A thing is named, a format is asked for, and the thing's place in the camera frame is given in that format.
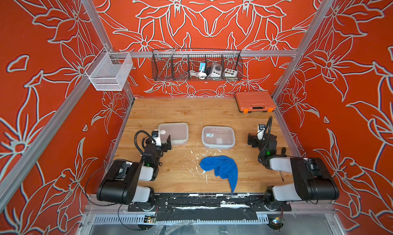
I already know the clear acrylic box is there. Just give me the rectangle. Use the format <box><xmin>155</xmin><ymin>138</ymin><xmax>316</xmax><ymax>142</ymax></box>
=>
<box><xmin>85</xmin><ymin>48</ymin><xmax>134</xmax><ymax>91</ymax></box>

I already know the black wire basket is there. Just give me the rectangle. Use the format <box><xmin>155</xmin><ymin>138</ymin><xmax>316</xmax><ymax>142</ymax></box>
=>
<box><xmin>151</xmin><ymin>48</ymin><xmax>244</xmax><ymax>82</ymax></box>

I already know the white power adapter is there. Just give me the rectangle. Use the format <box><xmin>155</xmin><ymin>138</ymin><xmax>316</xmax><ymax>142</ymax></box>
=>
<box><xmin>208</xmin><ymin>63</ymin><xmax>222</xmax><ymax>78</ymax></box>

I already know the clear lunch box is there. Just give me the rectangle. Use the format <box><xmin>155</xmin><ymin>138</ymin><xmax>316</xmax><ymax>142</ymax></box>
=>
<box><xmin>201</xmin><ymin>126</ymin><xmax>235</xmax><ymax>150</ymax></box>

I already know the white button box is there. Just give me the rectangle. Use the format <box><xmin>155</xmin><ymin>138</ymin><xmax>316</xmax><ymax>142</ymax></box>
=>
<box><xmin>224</xmin><ymin>68</ymin><xmax>237</xmax><ymax>79</ymax></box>

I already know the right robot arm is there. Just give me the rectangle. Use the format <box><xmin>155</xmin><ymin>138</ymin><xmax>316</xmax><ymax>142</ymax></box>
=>
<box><xmin>248</xmin><ymin>116</ymin><xmax>340</xmax><ymax>211</ymax></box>

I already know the blue white small box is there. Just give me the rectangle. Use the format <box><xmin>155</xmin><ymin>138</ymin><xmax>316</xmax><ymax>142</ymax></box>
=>
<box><xmin>199</xmin><ymin>62</ymin><xmax>206</xmax><ymax>72</ymax></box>

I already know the blue cloth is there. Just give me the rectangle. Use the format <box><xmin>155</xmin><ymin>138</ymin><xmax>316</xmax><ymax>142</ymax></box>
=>
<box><xmin>200</xmin><ymin>156</ymin><xmax>238</xmax><ymax>193</ymax></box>

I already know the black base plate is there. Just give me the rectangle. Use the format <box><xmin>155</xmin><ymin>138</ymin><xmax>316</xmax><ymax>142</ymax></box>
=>
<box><xmin>128</xmin><ymin>193</ymin><xmax>292</xmax><ymax>224</ymax></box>

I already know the left closed lunch box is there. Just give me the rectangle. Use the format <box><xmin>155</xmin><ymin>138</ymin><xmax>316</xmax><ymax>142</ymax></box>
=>
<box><xmin>158</xmin><ymin>123</ymin><xmax>189</xmax><ymax>146</ymax></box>

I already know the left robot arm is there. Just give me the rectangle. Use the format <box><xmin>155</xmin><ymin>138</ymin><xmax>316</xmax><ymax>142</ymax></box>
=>
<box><xmin>97</xmin><ymin>130</ymin><xmax>172</xmax><ymax>209</ymax></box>

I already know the orange tool case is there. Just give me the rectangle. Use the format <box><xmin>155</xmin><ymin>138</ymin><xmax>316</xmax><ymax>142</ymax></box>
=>
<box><xmin>235</xmin><ymin>91</ymin><xmax>276</xmax><ymax>113</ymax></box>

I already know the white coiled cable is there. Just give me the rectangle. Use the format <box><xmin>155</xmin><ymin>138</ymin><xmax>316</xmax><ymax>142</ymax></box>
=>
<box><xmin>188</xmin><ymin>70</ymin><xmax>207</xmax><ymax>80</ymax></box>

